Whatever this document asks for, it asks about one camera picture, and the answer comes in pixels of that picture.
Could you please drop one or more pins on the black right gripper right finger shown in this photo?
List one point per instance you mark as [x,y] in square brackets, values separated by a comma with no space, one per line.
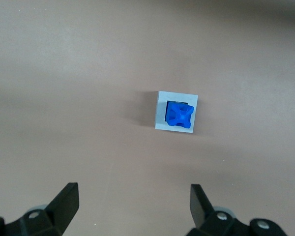
[199,209]

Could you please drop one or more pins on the brown table cover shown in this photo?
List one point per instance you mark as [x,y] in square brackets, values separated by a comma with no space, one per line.
[88,73]

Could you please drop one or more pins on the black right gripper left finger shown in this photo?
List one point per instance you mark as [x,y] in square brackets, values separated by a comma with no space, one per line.
[61,209]

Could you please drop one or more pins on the gray square base block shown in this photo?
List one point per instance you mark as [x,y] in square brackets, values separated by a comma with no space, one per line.
[159,118]

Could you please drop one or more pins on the blue plastic insert part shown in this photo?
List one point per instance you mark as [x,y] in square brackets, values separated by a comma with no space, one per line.
[180,115]

